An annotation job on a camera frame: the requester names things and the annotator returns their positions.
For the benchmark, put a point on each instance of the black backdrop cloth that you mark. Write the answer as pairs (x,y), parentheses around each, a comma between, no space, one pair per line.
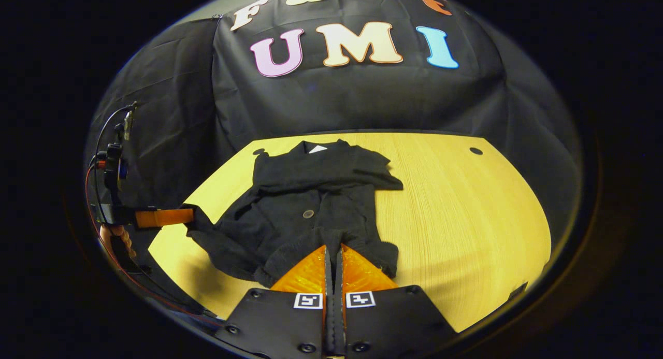
(362,100)

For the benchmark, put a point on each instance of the black buttoned garment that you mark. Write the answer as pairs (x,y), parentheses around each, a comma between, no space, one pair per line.
(311,193)

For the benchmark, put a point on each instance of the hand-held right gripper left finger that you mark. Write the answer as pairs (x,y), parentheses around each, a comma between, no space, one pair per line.
(274,322)

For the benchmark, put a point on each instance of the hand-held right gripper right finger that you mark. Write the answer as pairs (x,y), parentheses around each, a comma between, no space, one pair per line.
(393,322)

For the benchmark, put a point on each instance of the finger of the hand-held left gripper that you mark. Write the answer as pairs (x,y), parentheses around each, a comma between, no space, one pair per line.
(163,217)

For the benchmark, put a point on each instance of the black table bracket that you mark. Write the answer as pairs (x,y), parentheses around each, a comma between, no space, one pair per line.
(518,291)

